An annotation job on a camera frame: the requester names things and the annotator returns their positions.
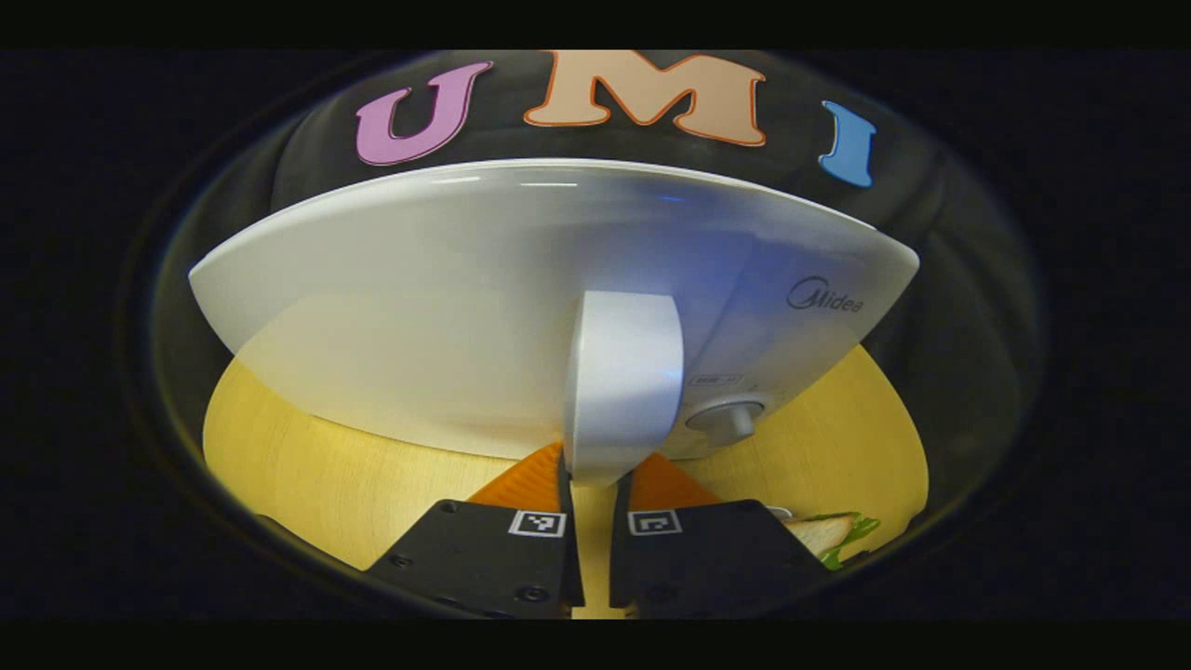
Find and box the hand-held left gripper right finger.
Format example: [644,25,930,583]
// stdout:
[609,451,829,620]

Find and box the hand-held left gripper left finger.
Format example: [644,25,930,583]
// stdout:
[368,442,585,620]

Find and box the sandwich with green lettuce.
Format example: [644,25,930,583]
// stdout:
[786,512,881,570]

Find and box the white microwave oven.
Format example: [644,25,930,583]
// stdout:
[189,158,920,487]

